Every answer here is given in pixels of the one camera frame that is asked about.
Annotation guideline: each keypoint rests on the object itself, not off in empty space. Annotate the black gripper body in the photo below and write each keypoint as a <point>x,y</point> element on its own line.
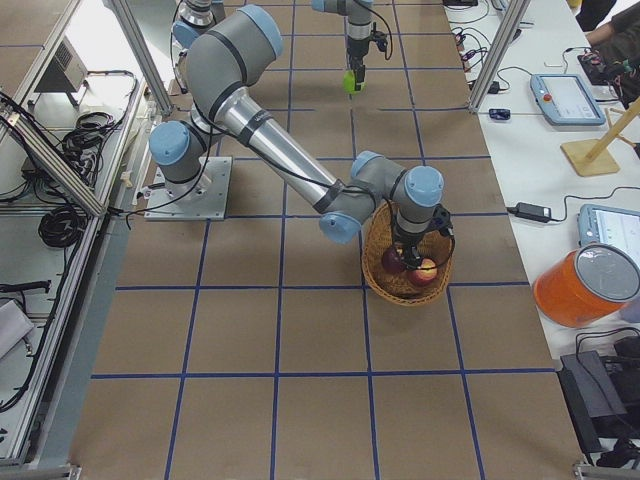
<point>408,241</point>
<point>355,50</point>

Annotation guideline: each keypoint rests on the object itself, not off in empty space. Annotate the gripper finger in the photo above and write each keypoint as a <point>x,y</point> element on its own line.
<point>414,259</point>
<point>397,253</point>

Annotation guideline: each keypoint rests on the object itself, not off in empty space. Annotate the dark red apple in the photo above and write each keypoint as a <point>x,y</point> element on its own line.
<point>389,266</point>

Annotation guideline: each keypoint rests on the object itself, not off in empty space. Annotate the red yellow apple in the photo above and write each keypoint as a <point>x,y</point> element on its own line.
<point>424,274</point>

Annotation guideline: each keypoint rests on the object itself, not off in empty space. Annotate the green apple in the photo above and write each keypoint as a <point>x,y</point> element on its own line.
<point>350,84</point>

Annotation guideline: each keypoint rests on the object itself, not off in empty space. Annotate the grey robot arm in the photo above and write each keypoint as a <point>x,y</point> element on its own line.
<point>223,59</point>
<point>350,15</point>

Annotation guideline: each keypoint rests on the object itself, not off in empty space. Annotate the woven wicker basket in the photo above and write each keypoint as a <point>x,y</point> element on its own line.
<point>396,288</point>

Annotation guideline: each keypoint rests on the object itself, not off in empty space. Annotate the black power adapter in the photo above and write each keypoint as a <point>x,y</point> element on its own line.
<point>532,212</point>

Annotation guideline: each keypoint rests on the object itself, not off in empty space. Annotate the blue teach pendant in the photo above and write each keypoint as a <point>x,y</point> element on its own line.
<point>565,100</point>
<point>612,226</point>

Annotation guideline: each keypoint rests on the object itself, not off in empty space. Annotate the wooden stand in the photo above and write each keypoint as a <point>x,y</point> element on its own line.
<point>591,157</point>

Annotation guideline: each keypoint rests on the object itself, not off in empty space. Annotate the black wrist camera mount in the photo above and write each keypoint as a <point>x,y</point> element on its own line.
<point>441,221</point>

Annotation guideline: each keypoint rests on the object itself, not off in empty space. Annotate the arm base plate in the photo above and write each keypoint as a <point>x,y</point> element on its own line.
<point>204,198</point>

